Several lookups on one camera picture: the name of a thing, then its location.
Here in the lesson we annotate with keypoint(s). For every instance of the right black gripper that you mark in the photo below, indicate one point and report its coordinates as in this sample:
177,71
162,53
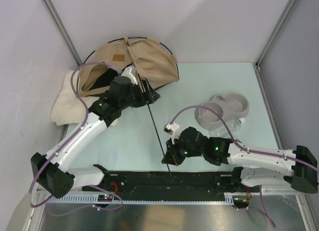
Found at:
171,153

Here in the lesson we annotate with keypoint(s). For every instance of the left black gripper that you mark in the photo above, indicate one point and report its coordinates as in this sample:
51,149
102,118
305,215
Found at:
152,96

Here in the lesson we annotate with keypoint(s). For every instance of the beige pet tent fabric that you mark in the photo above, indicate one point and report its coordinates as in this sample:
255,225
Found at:
132,61

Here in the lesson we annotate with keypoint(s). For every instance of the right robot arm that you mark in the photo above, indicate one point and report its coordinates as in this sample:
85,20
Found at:
255,166

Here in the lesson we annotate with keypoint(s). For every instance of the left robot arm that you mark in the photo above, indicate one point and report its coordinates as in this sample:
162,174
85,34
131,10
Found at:
52,170

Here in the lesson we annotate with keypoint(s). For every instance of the grey double pet feeder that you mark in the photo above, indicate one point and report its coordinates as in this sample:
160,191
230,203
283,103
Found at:
230,106

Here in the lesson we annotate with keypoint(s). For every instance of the clear plastic water bottle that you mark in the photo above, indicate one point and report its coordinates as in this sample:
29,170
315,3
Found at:
233,125

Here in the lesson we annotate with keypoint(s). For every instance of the white fluffy cushion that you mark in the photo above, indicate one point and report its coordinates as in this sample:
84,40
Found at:
67,109

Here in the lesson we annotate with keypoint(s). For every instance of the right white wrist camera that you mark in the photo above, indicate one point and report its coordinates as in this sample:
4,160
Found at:
174,130

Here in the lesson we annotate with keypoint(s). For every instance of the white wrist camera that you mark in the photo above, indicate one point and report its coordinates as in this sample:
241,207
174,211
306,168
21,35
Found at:
174,130
128,76

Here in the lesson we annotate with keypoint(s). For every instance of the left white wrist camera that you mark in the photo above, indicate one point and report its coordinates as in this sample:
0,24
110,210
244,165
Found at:
128,76

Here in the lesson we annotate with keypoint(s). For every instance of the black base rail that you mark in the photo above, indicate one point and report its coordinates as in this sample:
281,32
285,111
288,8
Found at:
185,185

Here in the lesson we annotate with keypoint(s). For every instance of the white slotted cable duct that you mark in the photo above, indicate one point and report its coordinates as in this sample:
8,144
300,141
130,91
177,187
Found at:
96,198

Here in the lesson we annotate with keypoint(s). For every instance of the left aluminium frame post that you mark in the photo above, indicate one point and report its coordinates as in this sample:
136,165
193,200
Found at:
52,11

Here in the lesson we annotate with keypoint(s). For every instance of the aluminium frame post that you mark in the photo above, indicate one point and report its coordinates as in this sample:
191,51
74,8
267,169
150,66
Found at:
275,32
52,11

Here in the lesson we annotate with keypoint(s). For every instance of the right aluminium frame post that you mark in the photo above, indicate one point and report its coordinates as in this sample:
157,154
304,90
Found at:
275,32

